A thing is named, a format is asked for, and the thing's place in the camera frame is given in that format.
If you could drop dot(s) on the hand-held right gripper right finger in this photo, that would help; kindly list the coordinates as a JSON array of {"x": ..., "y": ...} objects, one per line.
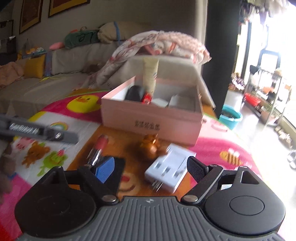
[{"x": 196, "y": 169}]

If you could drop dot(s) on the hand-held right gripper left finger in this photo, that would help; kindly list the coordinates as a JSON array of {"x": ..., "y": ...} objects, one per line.
[{"x": 105, "y": 169}]

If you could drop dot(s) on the red lipstick silver case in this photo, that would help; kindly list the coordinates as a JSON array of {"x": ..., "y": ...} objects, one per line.
[{"x": 98, "y": 147}]

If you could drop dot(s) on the white socket adapter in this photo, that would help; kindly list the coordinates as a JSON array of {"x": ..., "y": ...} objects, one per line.
[{"x": 171, "y": 166}]

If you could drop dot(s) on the pink cardboard box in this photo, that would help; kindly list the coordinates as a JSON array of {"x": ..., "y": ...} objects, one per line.
[{"x": 150, "y": 122}]

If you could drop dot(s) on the black plastic cup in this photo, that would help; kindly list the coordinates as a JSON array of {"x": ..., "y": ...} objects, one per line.
[{"x": 135, "y": 92}]

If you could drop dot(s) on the small red object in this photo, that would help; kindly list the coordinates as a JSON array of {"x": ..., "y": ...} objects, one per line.
[{"x": 147, "y": 97}]

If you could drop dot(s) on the cream lotion tube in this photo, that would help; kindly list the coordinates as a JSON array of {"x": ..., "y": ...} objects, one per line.
[{"x": 150, "y": 74}]

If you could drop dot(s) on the person's left hand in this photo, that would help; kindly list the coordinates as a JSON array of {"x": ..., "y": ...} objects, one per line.
[{"x": 5, "y": 166}]

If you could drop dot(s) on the colourful cartoon play mat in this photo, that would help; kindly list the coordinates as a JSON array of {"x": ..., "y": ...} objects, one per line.
[{"x": 219, "y": 148}]

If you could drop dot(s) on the golden bear figurine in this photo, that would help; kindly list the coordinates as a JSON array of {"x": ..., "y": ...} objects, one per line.
[{"x": 151, "y": 148}]

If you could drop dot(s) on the orange blanket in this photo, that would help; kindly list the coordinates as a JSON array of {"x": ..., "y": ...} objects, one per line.
[{"x": 10, "y": 74}]

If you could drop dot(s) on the teal plastic basin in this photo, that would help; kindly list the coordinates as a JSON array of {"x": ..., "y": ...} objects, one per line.
[{"x": 231, "y": 118}]

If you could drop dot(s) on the yellow cushion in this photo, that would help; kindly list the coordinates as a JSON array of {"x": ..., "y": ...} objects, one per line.
[{"x": 34, "y": 66}]

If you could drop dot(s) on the beige sofa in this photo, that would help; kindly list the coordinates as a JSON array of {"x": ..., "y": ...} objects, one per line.
[{"x": 69, "y": 67}]

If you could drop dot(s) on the colourful toys pile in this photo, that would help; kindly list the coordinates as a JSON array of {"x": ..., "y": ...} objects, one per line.
[{"x": 32, "y": 49}]

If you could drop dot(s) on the pink plush toy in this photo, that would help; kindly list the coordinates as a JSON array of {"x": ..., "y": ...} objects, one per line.
[{"x": 56, "y": 46}]

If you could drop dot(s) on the red plastic basin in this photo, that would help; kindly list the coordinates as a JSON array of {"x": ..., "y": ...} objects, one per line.
[{"x": 252, "y": 99}]

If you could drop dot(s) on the pair of slippers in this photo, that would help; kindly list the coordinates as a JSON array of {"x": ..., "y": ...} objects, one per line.
[{"x": 291, "y": 158}]

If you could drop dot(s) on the green plush toy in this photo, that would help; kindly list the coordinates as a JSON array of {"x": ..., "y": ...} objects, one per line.
[{"x": 78, "y": 38}]

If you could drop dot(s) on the metal storage rack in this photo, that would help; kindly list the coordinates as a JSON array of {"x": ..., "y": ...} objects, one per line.
[{"x": 270, "y": 97}]

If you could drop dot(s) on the pink floral blanket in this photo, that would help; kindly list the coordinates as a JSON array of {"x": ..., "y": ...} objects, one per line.
[{"x": 171, "y": 41}]

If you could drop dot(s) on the beige pillow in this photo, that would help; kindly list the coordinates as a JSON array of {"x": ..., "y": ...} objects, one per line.
[{"x": 131, "y": 31}]

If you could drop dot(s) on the hanging clothes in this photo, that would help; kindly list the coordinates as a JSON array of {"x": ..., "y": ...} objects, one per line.
[{"x": 261, "y": 9}]

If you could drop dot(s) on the framed wall picture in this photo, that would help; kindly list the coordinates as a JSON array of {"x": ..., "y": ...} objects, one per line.
[
  {"x": 67, "y": 5},
  {"x": 30, "y": 16}
]

